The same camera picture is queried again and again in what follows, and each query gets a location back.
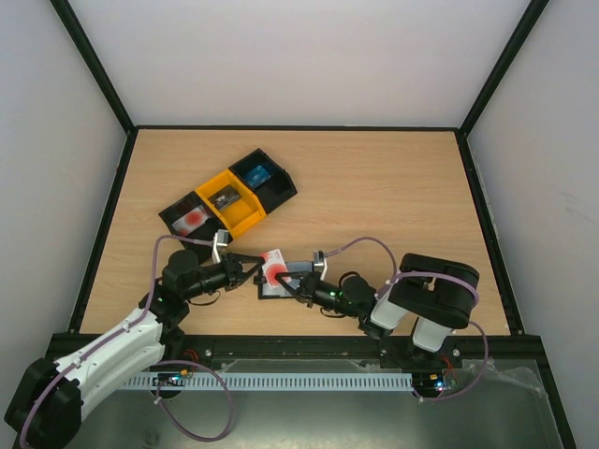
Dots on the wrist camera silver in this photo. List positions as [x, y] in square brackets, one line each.
[220, 242]
[320, 264]

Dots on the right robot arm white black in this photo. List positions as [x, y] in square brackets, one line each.
[440, 293]

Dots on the blue card in bin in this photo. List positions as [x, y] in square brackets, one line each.
[256, 176]

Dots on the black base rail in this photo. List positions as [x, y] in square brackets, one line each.
[391, 353]

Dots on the grey slotted cable duct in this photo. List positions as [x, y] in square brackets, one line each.
[245, 381]

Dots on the black bin right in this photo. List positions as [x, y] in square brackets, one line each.
[271, 184]

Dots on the red white card in bin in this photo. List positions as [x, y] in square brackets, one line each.
[190, 221]

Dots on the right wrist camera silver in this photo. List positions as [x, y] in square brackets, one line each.
[320, 264]

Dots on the black bin left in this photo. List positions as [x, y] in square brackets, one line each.
[205, 232]

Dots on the black card in bin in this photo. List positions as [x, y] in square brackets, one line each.
[225, 197]

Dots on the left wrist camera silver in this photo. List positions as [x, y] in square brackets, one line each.
[220, 242]

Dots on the yellow bin middle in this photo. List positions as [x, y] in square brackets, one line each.
[233, 203]

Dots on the black bin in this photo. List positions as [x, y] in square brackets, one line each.
[205, 232]
[271, 184]

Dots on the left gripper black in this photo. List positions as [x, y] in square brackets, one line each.
[233, 270]

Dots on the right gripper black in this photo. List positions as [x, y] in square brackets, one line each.
[305, 286]

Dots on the black leather card holder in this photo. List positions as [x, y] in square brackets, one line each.
[265, 291]

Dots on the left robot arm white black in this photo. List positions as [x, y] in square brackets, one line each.
[53, 397]

